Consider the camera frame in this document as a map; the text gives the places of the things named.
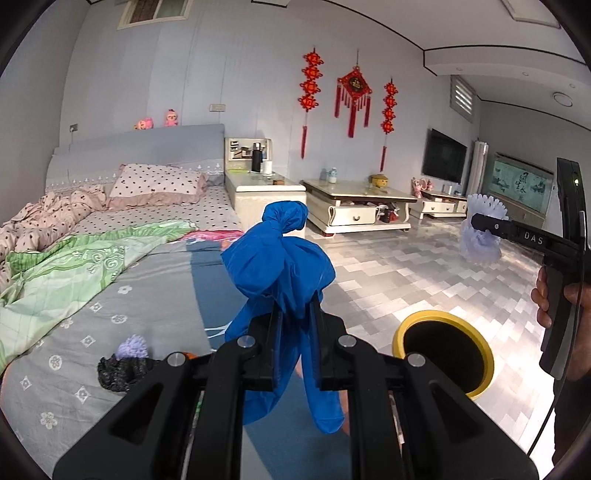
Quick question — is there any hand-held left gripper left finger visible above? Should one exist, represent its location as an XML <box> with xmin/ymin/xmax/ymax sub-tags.
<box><xmin>52</xmin><ymin>302</ymin><xmax>284</xmax><ymax>480</ymax></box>

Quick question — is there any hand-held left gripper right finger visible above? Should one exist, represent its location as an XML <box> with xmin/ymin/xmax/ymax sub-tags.
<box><xmin>309</xmin><ymin>295</ymin><xmax>540</xmax><ymax>480</ymax></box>

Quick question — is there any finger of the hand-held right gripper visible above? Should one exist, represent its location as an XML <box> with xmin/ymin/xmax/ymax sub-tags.
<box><xmin>470</xmin><ymin>213</ymin><xmax>578</xmax><ymax>252</ymax></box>

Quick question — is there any white plastic wrapper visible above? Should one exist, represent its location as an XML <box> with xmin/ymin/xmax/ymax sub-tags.
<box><xmin>460</xmin><ymin>194</ymin><xmax>509</xmax><ymax>265</ymax></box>

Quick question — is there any blue plastic bag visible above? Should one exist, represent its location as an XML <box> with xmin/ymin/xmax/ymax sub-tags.
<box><xmin>221</xmin><ymin>200</ymin><xmax>346</xmax><ymax>435</ymax></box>

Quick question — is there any yellow trash bin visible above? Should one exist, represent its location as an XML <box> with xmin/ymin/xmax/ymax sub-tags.
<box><xmin>392</xmin><ymin>310</ymin><xmax>495</xmax><ymax>401</ymax></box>

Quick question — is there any black plastic bag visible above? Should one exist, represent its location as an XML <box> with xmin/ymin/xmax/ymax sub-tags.
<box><xmin>97</xmin><ymin>355</ymin><xmax>162</xmax><ymax>393</ymax></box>

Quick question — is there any person's right forearm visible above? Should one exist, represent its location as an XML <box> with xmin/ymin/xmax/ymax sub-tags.
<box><xmin>551</xmin><ymin>378</ymin><xmax>591</xmax><ymax>467</ymax></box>

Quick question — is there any person's right hand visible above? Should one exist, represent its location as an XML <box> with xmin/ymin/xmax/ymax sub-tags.
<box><xmin>531</xmin><ymin>267</ymin><xmax>591</xmax><ymax>381</ymax></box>

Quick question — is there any grey cabinet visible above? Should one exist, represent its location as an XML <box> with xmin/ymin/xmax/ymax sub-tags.
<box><xmin>503</xmin><ymin>203</ymin><xmax>548</xmax><ymax>232</ymax></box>

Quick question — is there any glass fish tank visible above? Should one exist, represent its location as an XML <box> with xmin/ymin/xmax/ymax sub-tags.
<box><xmin>482</xmin><ymin>152</ymin><xmax>555</xmax><ymax>214</ymax></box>

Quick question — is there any white standing air conditioner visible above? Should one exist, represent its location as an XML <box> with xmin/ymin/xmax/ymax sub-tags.
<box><xmin>466</xmin><ymin>140</ymin><xmax>489</xmax><ymax>197</ymax></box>

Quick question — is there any cream television stand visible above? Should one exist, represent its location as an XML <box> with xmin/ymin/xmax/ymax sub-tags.
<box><xmin>410</xmin><ymin>189</ymin><xmax>468</xmax><ymax>220</ymax></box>

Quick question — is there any black flat television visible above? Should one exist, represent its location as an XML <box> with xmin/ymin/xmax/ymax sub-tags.
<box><xmin>422</xmin><ymin>128</ymin><xmax>468</xmax><ymax>184</ymax></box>

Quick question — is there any grey blue orange blanket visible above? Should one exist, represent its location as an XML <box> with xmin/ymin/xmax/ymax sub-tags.
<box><xmin>0</xmin><ymin>240</ymin><xmax>352</xmax><ymax>480</ymax></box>

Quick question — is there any pink floral cloth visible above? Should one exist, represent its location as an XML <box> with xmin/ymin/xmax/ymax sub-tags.
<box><xmin>182</xmin><ymin>231</ymin><xmax>243</xmax><ymax>243</ymax></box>

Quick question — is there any purple fluffy pompom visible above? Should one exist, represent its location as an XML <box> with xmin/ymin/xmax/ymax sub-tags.
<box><xmin>117</xmin><ymin>335</ymin><xmax>149</xmax><ymax>361</ymax></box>

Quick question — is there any cream coffee table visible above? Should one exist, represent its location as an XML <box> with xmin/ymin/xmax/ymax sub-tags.
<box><xmin>300</xmin><ymin>178</ymin><xmax>419</xmax><ymax>237</ymax></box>

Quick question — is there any cream nightstand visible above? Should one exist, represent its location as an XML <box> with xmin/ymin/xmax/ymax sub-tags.
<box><xmin>224</xmin><ymin>137</ymin><xmax>308</xmax><ymax>232</ymax></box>

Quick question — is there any pink polka-dot pillow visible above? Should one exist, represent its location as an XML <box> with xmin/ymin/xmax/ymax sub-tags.
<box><xmin>107</xmin><ymin>164</ymin><xmax>209</xmax><ymax>209</ymax></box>

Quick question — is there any green patterned quilt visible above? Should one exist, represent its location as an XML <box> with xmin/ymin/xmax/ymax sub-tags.
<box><xmin>0</xmin><ymin>219</ymin><xmax>199</xmax><ymax>374</ymax></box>

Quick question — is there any red diamond knot hanging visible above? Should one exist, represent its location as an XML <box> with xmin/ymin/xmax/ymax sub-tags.
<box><xmin>335</xmin><ymin>48</ymin><xmax>373</xmax><ymax>138</ymax></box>

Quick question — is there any grey upholstered bed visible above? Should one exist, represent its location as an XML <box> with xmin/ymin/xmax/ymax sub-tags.
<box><xmin>0</xmin><ymin>124</ymin><xmax>352</xmax><ymax>480</ymax></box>

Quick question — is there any pink polka-dot quilt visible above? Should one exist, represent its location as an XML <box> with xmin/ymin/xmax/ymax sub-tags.
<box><xmin>0</xmin><ymin>185</ymin><xmax>109</xmax><ymax>287</ymax></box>

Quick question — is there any long red knot hanging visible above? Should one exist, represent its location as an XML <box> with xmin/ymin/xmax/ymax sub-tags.
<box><xmin>298</xmin><ymin>47</ymin><xmax>324</xmax><ymax>160</ymax></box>

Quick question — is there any black cable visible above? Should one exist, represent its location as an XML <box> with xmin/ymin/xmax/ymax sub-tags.
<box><xmin>526</xmin><ymin>378</ymin><xmax>570</xmax><ymax>462</ymax></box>

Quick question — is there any high wall window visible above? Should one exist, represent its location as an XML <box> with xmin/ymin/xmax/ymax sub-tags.
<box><xmin>116</xmin><ymin>0</ymin><xmax>192</xmax><ymax>29</ymax></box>

